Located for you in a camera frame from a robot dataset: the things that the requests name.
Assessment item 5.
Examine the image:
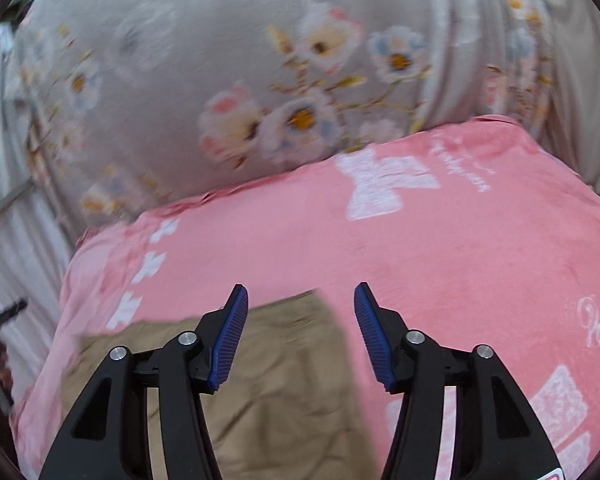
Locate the grey floral bed cover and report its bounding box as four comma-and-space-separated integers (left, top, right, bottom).
5, 0, 600, 241

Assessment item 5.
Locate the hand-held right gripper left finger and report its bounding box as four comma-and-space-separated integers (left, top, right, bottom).
39, 284, 250, 480

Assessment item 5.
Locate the grey metal curtain band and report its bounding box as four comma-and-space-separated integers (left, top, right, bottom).
0, 180, 33, 228

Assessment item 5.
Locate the tan quilted jacket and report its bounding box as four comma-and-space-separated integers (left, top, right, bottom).
62, 288, 381, 480

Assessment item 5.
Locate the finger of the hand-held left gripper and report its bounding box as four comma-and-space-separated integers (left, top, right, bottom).
0, 300, 29, 346

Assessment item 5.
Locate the pink blanket with white bows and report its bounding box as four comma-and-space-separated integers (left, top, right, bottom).
10, 115, 600, 480

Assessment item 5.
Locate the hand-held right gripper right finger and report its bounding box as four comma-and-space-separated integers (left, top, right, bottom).
354, 281, 563, 480

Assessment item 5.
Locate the white satin curtain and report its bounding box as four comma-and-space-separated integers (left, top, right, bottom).
0, 35, 81, 401

